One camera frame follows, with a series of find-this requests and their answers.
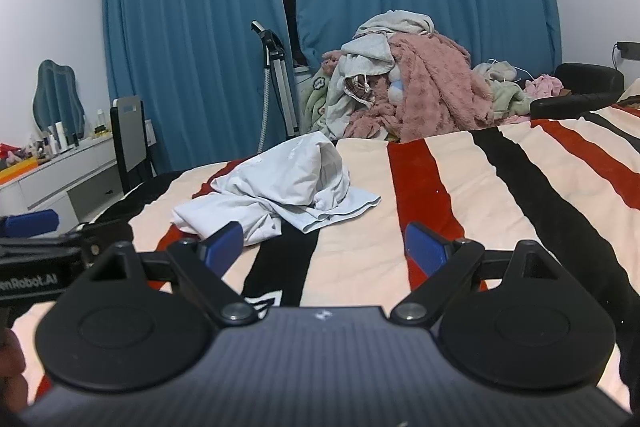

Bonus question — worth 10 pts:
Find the person's left hand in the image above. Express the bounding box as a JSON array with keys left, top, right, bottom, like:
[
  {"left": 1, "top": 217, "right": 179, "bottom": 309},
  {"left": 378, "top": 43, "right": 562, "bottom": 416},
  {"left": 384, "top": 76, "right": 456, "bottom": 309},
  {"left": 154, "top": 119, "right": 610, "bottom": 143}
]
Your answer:
[{"left": 0, "top": 329, "right": 28, "bottom": 413}]

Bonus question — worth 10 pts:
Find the white garment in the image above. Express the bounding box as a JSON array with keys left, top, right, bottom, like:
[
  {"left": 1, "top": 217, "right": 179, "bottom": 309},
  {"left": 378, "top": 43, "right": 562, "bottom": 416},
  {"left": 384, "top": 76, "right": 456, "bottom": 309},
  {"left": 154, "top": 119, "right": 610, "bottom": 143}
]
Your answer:
[{"left": 475, "top": 61, "right": 521, "bottom": 82}]

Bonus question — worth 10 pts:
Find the beige garment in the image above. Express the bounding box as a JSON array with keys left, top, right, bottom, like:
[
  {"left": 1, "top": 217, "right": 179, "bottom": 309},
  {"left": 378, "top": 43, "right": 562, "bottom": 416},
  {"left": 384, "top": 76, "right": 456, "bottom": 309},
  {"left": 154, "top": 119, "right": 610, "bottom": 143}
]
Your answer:
[{"left": 356, "top": 10, "right": 436, "bottom": 38}]

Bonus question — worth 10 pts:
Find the black armchair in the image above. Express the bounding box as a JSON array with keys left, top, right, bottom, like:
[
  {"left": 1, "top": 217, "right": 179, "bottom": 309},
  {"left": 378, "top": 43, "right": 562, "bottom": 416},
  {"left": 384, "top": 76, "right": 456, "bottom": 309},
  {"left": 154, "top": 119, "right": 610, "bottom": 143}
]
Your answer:
[{"left": 530, "top": 63, "right": 626, "bottom": 120}]

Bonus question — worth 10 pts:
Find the blue white plush toy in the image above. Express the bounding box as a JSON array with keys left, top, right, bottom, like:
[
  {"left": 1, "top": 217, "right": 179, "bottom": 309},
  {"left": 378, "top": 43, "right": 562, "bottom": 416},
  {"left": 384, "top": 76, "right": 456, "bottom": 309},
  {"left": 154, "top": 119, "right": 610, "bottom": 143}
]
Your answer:
[{"left": 387, "top": 67, "right": 408, "bottom": 102}]

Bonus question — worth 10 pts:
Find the striped red black cream blanket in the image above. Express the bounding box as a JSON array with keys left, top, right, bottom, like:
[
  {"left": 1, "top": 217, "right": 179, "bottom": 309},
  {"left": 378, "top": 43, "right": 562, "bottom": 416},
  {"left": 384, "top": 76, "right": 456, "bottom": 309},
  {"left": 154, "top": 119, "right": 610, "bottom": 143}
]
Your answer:
[{"left": 0, "top": 77, "right": 640, "bottom": 408}]

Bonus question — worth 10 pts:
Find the small pink garment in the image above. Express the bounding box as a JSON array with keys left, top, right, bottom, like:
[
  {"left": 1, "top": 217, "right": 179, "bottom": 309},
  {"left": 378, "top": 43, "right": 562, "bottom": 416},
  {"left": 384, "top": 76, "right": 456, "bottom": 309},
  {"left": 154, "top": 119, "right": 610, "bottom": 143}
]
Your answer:
[{"left": 522, "top": 75, "right": 563, "bottom": 100}]

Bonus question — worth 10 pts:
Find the wavy edged mirror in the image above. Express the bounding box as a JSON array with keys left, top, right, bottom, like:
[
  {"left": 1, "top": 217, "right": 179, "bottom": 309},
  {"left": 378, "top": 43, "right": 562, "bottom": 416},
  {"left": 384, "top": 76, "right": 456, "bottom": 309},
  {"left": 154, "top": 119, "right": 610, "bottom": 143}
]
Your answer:
[{"left": 32, "top": 59, "right": 86, "bottom": 135}]

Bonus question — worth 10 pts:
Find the yellow box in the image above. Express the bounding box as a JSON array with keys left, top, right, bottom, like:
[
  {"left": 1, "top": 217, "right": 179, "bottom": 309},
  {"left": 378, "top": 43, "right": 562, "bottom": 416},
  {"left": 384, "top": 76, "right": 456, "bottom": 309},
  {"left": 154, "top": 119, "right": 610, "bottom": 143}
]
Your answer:
[{"left": 0, "top": 159, "right": 38, "bottom": 180}]

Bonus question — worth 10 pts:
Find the row of cosmetic bottles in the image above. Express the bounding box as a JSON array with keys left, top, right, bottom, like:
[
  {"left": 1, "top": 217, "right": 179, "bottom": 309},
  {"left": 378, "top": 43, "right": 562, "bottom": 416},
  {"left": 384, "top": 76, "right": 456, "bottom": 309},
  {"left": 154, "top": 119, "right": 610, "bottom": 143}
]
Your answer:
[{"left": 27, "top": 107, "right": 113, "bottom": 155}]

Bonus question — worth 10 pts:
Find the grey hoodie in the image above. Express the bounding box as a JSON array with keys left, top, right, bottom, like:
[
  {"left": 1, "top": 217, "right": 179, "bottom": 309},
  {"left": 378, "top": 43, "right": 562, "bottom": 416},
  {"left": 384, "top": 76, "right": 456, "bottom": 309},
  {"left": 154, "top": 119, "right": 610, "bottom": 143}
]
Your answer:
[{"left": 325, "top": 34, "right": 396, "bottom": 135}]

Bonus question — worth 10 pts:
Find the pale green garment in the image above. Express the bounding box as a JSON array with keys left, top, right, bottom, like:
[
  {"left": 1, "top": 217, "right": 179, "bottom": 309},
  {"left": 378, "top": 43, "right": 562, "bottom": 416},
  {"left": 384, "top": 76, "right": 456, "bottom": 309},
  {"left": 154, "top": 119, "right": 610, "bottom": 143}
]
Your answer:
[{"left": 492, "top": 79, "right": 538, "bottom": 118}]

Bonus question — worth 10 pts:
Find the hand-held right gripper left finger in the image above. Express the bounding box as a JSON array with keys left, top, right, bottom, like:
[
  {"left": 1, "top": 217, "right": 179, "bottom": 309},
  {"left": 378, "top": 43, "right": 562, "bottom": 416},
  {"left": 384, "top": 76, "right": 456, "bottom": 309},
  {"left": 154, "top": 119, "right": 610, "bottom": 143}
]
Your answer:
[{"left": 90, "top": 222, "right": 258, "bottom": 325}]

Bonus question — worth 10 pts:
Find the black chair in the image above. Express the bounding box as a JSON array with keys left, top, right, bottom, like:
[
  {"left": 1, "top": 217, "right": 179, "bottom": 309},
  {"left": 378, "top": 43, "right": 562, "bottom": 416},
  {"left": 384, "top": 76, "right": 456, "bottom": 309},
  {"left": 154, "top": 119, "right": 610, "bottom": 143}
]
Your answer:
[{"left": 109, "top": 95, "right": 156, "bottom": 195}]

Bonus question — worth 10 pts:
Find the white dresser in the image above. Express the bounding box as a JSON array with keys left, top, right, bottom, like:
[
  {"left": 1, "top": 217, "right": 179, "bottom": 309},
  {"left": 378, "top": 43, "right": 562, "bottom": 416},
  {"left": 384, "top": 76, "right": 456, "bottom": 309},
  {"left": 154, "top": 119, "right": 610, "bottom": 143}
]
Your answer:
[{"left": 0, "top": 134, "right": 121, "bottom": 220}]

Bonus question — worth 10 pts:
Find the pink fleece blanket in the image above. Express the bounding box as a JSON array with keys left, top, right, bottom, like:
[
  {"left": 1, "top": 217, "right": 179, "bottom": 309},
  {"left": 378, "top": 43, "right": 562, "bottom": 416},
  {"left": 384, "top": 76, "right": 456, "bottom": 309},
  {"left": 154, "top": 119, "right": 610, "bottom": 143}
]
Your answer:
[{"left": 322, "top": 32, "right": 508, "bottom": 142}]

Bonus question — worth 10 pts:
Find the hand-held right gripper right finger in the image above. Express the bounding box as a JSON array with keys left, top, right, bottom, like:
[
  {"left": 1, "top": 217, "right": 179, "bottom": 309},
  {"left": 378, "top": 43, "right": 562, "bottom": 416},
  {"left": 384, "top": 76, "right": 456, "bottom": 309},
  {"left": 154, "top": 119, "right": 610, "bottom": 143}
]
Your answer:
[{"left": 392, "top": 222, "right": 563, "bottom": 325}]

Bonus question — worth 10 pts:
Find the light blue shirt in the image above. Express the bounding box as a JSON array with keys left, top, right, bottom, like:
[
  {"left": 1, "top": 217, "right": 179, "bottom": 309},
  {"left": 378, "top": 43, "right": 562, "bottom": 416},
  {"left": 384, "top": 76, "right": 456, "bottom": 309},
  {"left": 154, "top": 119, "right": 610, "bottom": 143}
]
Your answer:
[{"left": 172, "top": 132, "right": 383, "bottom": 245}]

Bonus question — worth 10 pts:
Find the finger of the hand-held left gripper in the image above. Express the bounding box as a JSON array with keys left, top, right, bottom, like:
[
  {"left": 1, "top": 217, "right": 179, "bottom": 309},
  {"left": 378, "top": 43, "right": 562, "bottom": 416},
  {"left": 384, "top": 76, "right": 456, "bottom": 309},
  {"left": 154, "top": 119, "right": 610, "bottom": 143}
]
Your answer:
[{"left": 0, "top": 209, "right": 134, "bottom": 259}]

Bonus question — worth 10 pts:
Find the green flower print blanket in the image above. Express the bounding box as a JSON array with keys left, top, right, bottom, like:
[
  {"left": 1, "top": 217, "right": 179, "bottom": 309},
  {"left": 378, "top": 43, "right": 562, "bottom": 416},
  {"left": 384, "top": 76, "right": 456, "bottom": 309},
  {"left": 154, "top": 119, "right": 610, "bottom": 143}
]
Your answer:
[{"left": 300, "top": 67, "right": 346, "bottom": 138}]

